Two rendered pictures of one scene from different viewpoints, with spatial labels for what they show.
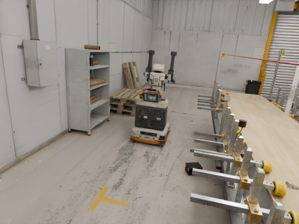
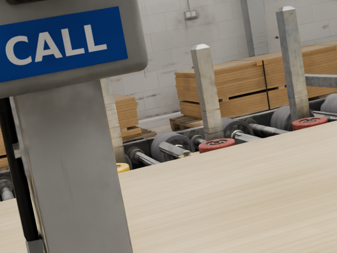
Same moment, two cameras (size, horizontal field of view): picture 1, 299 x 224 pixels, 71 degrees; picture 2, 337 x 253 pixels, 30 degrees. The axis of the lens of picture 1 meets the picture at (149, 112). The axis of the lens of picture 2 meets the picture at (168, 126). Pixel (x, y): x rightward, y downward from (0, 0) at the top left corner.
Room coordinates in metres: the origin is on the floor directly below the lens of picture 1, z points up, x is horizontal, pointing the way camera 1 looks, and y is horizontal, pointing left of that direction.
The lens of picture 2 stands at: (2.44, -0.61, 1.17)
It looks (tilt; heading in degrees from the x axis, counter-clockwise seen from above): 9 degrees down; 241
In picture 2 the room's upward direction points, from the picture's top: 10 degrees counter-clockwise
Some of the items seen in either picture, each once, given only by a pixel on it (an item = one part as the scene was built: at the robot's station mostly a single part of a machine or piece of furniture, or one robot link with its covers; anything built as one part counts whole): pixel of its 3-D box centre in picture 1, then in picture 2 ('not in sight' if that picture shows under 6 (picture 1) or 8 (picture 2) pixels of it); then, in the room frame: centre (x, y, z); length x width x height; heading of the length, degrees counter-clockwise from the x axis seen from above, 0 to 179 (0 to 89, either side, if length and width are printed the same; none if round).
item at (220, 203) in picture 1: (241, 207); not in sight; (0.85, -0.49, 0.95); 0.50 x 0.04 x 0.04; 78
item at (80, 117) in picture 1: (90, 90); not in sight; (4.09, 1.21, 0.78); 0.90 x 0.45 x 1.55; 168
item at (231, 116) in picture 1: (227, 137); not in sight; (1.86, -0.76, 0.90); 0.04 x 0.04 x 0.48; 78
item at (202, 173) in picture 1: (234, 178); not in sight; (1.10, -0.54, 0.95); 0.50 x 0.04 x 0.04; 78
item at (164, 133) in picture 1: (151, 130); not in sight; (3.70, -0.06, 0.16); 0.67 x 0.64 x 0.25; 167
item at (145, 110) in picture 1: (151, 110); not in sight; (3.61, -0.04, 0.59); 0.55 x 0.34 x 0.83; 77
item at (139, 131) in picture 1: (148, 133); not in sight; (3.38, -0.01, 0.23); 0.41 x 0.02 x 0.08; 77
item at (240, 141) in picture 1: (234, 166); not in sight; (1.37, -0.65, 0.88); 0.04 x 0.04 x 0.48; 78
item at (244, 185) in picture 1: (243, 179); not in sight; (1.10, -0.60, 0.95); 0.14 x 0.06 x 0.05; 168
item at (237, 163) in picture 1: (236, 159); not in sight; (1.34, -0.65, 0.95); 0.14 x 0.06 x 0.05; 168
